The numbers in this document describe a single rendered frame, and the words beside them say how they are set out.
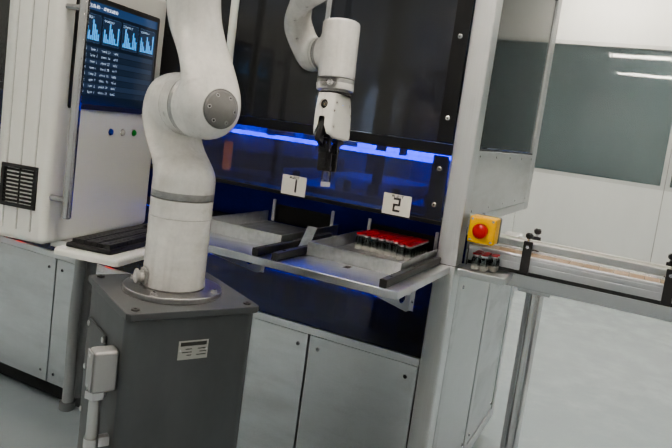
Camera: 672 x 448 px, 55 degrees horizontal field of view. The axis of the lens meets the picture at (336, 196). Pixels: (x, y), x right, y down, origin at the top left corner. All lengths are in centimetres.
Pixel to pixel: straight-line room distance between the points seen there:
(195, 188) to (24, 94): 79
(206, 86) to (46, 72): 77
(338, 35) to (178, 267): 60
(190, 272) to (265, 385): 96
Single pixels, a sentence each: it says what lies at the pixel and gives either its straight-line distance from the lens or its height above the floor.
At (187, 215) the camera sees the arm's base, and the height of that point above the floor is 102.
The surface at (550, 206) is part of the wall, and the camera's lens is 640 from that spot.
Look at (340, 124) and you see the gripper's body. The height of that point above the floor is 122.
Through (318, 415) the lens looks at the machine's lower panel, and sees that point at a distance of 210.
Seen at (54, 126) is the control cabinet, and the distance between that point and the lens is 187.
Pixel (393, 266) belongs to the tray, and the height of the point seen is 90.
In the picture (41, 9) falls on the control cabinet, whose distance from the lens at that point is 191.
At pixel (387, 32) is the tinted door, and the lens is 191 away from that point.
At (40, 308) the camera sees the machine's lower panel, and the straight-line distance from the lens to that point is 280.
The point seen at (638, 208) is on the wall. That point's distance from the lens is 634.
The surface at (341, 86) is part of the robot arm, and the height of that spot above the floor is 131.
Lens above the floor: 123
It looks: 6 degrees down
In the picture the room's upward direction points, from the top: 8 degrees clockwise
